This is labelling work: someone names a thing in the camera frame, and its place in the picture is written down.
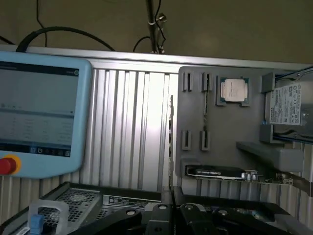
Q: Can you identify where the black and silver PC case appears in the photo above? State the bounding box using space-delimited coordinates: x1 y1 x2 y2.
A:
0 180 313 235

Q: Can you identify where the black graphics card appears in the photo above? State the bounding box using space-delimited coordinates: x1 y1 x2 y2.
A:
185 164 295 188

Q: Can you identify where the grey parts rack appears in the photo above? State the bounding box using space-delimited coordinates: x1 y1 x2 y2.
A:
175 65 313 198

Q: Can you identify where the translucent plastic latch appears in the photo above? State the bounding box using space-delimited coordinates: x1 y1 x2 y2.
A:
26 199 71 235

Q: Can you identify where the light blue teach pendant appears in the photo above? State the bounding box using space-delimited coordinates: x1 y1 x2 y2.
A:
0 51 93 180

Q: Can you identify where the silver CPU chip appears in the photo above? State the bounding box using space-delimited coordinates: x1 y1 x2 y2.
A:
219 77 250 103

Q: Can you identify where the silver hard disk white label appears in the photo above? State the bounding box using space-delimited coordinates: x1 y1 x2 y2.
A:
266 82 313 134

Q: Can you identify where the metal pole with clamp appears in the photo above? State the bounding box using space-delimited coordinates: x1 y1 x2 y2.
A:
145 0 169 54

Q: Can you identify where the thin black cable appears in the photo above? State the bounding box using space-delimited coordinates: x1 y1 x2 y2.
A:
133 36 152 52
36 0 49 47

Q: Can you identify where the thick black pendant cable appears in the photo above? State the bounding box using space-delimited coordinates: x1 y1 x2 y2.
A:
15 26 116 53

